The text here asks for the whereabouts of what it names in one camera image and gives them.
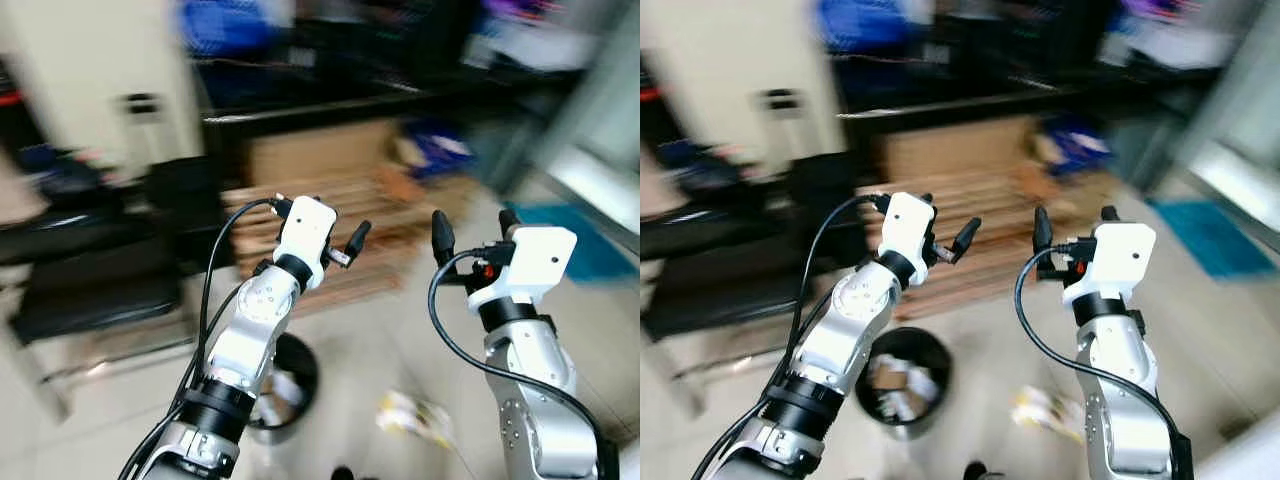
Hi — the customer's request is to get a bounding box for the black round rubbish bin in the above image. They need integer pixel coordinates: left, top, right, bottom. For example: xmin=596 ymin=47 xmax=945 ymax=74
xmin=245 ymin=332 xmax=321 ymax=446
xmin=855 ymin=326 xmax=953 ymax=441

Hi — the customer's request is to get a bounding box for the white paper trash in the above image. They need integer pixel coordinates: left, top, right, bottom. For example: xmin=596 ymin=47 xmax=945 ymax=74
xmin=255 ymin=368 xmax=306 ymax=426
xmin=868 ymin=355 xmax=939 ymax=421

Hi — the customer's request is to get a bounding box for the brown cardboard box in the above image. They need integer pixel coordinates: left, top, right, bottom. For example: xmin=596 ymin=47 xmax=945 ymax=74
xmin=880 ymin=115 xmax=1036 ymax=181
xmin=245 ymin=120 xmax=401 ymax=186

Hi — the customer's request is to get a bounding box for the blue floor mat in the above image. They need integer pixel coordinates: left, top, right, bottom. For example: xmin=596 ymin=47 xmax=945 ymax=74
xmin=505 ymin=200 xmax=611 ymax=286
xmin=1148 ymin=198 xmax=1280 ymax=281

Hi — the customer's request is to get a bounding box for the blue printed box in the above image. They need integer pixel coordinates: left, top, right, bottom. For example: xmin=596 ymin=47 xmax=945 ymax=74
xmin=395 ymin=118 xmax=476 ymax=176
xmin=1035 ymin=115 xmax=1116 ymax=176

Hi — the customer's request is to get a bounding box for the black workbench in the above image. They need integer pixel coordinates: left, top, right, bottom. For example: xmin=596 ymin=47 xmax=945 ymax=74
xmin=200 ymin=40 xmax=601 ymax=131
xmin=840 ymin=40 xmax=1201 ymax=126

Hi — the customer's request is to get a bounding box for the yellow white wrapper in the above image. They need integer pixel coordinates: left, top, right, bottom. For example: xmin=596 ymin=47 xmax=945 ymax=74
xmin=1010 ymin=385 xmax=1086 ymax=441
xmin=375 ymin=390 xmax=456 ymax=446

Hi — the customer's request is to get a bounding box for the white purple box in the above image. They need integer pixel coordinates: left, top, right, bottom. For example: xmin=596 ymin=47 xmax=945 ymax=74
xmin=1100 ymin=0 xmax=1241 ymax=69
xmin=465 ymin=0 xmax=601 ymax=71

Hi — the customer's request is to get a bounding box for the blue bag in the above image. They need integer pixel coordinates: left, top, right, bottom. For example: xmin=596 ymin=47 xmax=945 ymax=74
xmin=178 ymin=0 xmax=291 ymax=56
xmin=815 ymin=0 xmax=931 ymax=51

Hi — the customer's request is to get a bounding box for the black chair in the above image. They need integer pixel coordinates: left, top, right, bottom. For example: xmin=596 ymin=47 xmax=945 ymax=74
xmin=640 ymin=150 xmax=861 ymax=341
xmin=5 ymin=155 xmax=226 ymax=346

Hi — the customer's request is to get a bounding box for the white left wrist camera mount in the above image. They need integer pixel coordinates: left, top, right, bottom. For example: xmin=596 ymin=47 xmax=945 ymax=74
xmin=273 ymin=196 xmax=339 ymax=293
xmin=885 ymin=190 xmax=941 ymax=286

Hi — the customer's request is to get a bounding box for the grey metal door frame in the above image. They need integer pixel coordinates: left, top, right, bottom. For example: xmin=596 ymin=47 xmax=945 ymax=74
xmin=500 ymin=0 xmax=641 ymax=236
xmin=1150 ymin=0 xmax=1280 ymax=236

